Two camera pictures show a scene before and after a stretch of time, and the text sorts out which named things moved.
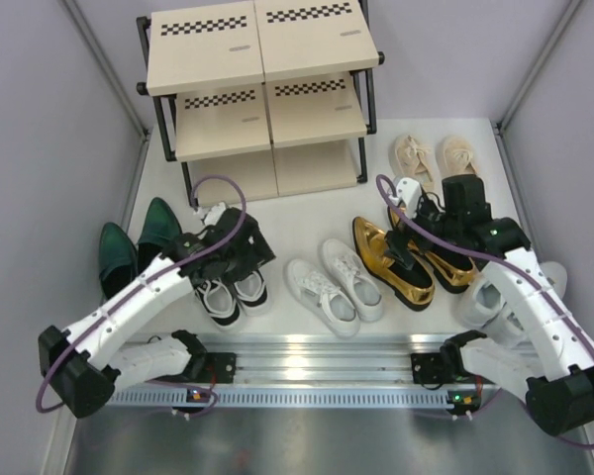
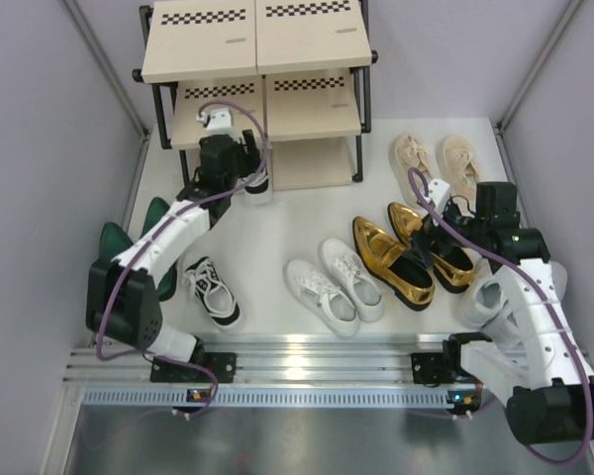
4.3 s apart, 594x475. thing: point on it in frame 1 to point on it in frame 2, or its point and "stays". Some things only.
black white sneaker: (219, 303) stays
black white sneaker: (252, 294) to (258, 191)
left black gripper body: (247, 258) to (244, 164)
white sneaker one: (331, 307) stays
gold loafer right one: (453, 275) stays
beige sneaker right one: (455, 156) stays
